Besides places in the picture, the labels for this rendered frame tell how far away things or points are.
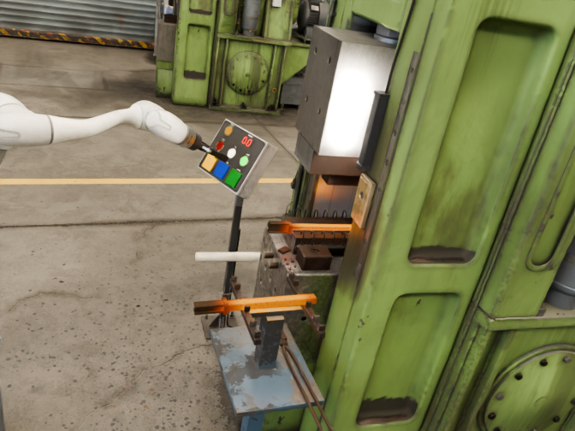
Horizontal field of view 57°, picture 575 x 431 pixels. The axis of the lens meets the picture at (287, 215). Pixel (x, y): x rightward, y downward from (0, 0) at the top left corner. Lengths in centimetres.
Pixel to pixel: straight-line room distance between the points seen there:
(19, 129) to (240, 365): 106
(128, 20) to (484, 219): 854
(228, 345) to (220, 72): 529
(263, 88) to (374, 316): 543
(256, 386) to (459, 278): 80
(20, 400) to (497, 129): 229
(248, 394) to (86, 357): 134
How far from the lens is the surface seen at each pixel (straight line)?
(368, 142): 181
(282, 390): 184
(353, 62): 186
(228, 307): 168
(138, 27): 996
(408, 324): 211
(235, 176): 250
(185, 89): 698
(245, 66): 692
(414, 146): 164
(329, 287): 212
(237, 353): 194
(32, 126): 194
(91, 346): 303
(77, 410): 273
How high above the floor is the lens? 201
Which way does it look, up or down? 26 degrees down
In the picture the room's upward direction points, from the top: 11 degrees clockwise
